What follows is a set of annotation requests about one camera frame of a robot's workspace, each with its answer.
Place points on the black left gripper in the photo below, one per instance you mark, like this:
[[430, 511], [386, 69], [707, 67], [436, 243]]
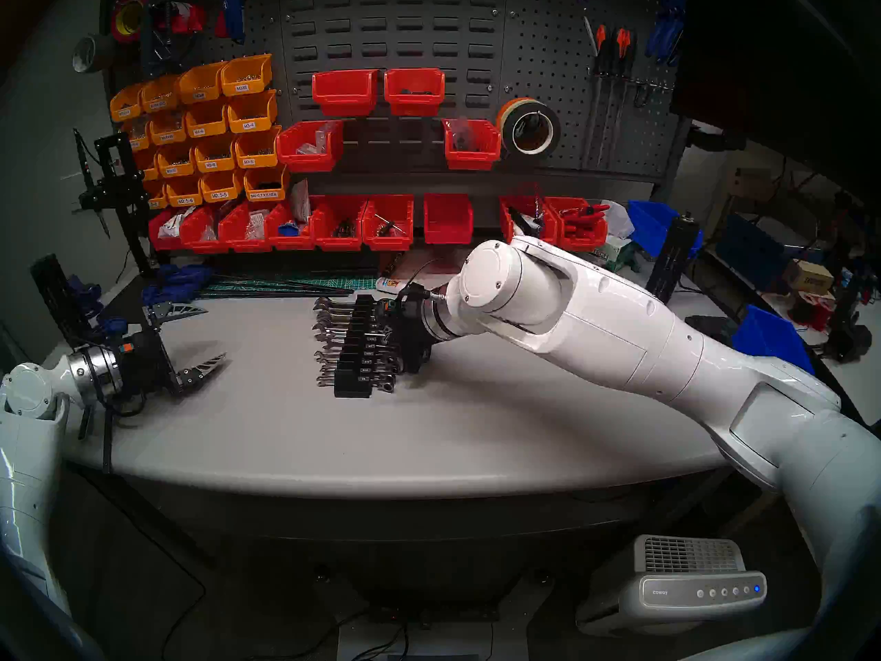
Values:
[[141, 367]]

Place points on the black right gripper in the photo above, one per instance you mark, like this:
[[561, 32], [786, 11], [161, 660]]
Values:
[[409, 329]]

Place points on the chrome ratchet combination wrench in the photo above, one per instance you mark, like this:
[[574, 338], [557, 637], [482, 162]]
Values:
[[327, 341]]

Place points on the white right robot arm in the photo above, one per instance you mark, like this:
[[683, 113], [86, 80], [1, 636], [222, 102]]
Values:
[[619, 336]]

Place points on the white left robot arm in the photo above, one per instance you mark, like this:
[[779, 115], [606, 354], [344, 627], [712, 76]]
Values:
[[27, 405]]

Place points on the black stepped wrench case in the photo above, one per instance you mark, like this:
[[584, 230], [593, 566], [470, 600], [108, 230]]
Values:
[[351, 390]]

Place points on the white glue bottle blue cap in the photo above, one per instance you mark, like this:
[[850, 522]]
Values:
[[389, 284]]

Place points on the black marker pen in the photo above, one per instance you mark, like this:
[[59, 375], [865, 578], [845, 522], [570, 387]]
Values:
[[392, 261]]

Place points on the blue spring clamp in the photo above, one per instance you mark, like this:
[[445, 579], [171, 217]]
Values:
[[110, 328], [86, 295]]

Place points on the green cutting mat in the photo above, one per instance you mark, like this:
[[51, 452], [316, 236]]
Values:
[[344, 282]]

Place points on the red plastic storage bin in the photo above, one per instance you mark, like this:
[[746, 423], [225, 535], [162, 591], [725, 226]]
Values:
[[310, 160], [414, 88], [504, 219], [581, 243], [337, 242], [241, 243], [164, 243], [449, 222], [288, 243], [199, 243], [344, 91], [389, 242], [471, 158]]

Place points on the white plastic parts bag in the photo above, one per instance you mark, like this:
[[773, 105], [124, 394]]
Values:
[[173, 224]]

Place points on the clear labelled parts bag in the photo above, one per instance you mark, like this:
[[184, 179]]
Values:
[[256, 224]]

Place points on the orange bin labelled M2.5-8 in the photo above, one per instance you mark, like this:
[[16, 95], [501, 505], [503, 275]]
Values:
[[157, 198]]

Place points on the orange bin labelled M2.5-6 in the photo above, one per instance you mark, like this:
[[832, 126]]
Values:
[[184, 193]]

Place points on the small blue plastic part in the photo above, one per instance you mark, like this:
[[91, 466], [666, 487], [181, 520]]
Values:
[[289, 230]]

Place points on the black white marker pens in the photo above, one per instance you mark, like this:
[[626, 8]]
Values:
[[522, 222]]

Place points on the orange bin labelled M2.5-5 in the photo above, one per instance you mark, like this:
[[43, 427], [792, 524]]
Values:
[[221, 186]]

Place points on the orange bin labelled M4 HEX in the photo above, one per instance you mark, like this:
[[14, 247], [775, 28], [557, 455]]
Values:
[[267, 183]]

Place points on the small orange parts bin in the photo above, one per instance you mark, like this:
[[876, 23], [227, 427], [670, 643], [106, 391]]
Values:
[[146, 167], [127, 105], [167, 129], [162, 95], [138, 136]]

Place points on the orange bin labelled M3-12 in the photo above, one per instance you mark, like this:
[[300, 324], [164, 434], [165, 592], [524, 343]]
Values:
[[175, 162]]

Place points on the orange bin labelled M3-8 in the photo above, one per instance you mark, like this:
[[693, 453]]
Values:
[[215, 155]]

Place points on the orange bin labelled M3-6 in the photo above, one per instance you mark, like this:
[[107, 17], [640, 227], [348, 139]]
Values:
[[256, 149]]

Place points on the clear plastic parts box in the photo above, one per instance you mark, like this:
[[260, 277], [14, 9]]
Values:
[[323, 138]]

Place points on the orange bin labelled M4-6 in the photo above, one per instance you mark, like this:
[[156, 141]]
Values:
[[205, 120]]

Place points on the green white glove box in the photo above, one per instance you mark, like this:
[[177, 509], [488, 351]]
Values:
[[619, 253]]

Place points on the large tape roll orange edge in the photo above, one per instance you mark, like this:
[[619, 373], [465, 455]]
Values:
[[544, 143]]

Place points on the orange bin labelled M3-4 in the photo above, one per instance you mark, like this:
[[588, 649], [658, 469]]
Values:
[[251, 112]]

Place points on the orange bin labelled M3X8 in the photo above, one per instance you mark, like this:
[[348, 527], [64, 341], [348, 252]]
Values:
[[199, 85]]

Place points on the blue plastic storage bin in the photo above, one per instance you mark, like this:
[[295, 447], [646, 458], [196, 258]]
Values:
[[771, 336], [654, 222]]

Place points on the orange bin labelled M3X6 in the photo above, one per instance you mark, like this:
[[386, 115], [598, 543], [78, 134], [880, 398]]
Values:
[[246, 76]]

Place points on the black cylindrical can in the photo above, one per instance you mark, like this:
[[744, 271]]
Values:
[[678, 253]]

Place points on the black metal hanging clamp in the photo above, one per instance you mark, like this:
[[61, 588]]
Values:
[[160, 47]]

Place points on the red white hanging tool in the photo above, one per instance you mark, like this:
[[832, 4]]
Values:
[[186, 18]]

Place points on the red yellow tape roll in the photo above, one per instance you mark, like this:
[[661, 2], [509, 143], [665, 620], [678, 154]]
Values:
[[122, 19]]

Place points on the orange black screwdriver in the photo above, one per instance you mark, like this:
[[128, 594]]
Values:
[[603, 47], [623, 47]]

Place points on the thin silver hand tool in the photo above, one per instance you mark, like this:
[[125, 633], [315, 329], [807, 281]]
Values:
[[589, 36]]

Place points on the dark blue storage bin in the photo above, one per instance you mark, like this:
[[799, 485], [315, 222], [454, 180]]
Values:
[[757, 250]]

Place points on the white Coway air purifier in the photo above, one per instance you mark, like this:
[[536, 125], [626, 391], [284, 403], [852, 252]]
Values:
[[688, 591]]

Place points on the small cardboard box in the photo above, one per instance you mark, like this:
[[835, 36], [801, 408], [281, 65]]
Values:
[[809, 277]]

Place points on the black monitor screen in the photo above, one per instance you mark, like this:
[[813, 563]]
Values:
[[791, 60]]

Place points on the black ribbed post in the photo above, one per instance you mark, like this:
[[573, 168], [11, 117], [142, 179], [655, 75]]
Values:
[[55, 295]]

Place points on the black metal frame stand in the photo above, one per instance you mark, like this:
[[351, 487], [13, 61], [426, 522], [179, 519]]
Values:
[[117, 184]]

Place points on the grey metal pegboard wall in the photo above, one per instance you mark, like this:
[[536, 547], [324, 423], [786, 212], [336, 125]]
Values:
[[468, 47]]

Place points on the grey duct tape roll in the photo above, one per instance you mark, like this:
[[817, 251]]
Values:
[[86, 54]]

